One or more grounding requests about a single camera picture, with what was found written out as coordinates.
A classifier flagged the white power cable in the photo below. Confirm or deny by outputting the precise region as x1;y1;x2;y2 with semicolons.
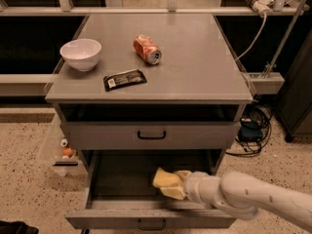
235;12;269;62

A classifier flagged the white power strip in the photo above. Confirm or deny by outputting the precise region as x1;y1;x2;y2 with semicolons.
245;0;273;18

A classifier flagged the white bowl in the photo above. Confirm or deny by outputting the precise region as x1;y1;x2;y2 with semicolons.
59;39;101;71

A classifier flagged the closed grey drawer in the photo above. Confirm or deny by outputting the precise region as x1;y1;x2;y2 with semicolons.
60;122;240;150

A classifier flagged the grey drawer cabinet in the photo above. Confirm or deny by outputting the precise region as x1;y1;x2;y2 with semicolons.
46;14;252;173

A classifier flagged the open grey drawer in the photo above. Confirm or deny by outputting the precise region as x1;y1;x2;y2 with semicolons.
65;150;235;231

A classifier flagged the yellow sponge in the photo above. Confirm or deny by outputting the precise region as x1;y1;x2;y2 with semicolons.
153;168;183;188

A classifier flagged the clear plastic bin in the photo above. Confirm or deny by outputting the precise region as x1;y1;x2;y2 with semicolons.
36;115;86;176

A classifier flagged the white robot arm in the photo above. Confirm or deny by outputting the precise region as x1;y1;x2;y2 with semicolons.
153;168;312;233

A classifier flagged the orange soda can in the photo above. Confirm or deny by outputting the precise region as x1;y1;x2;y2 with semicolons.
133;34;162;65

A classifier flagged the metal railing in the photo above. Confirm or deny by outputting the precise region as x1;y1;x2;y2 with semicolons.
0;0;311;17

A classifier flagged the blue box with cables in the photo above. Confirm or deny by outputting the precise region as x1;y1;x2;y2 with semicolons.
226;103;272;158

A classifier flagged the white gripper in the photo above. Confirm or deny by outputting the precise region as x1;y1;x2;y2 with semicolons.
160;171;221;203

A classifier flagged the black snack packet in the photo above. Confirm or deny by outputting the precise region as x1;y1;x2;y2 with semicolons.
103;69;147;92

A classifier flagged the black bag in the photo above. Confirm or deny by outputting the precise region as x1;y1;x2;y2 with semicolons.
0;221;39;234

